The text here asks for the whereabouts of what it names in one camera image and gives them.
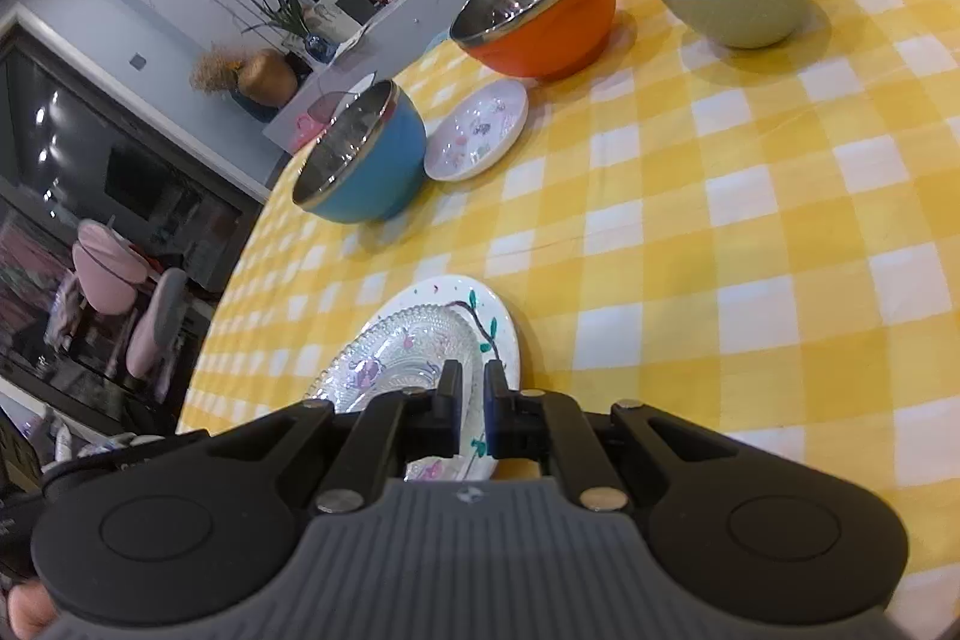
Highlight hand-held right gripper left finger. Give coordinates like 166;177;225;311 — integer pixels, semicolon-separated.
202;359;466;513

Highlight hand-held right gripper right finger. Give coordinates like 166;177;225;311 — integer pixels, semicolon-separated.
484;359;740;513

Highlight clear glass beaded plate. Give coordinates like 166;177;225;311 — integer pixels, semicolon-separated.
304;302;487;416

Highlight white floral plate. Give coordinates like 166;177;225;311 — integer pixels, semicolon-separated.
352;272;521;483

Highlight blue steel bowl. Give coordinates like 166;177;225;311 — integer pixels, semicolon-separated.
291;80;428;225

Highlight small white sticker plate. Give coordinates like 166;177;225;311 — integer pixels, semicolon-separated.
424;78;530;182

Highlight pink grey chair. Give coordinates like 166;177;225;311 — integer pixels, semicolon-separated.
126;269;188;386

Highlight yellow checked tablecloth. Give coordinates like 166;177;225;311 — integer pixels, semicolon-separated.
176;0;960;640

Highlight dark glass door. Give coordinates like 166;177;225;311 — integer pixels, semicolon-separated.
0;21;271;431

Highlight brown vase with dried flowers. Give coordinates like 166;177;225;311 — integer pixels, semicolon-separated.
190;46;299;105

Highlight long white cabinet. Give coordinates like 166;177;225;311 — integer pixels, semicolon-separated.
262;0;601;154

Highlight green plant in blue vase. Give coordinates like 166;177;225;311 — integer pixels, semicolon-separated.
244;0;338;64

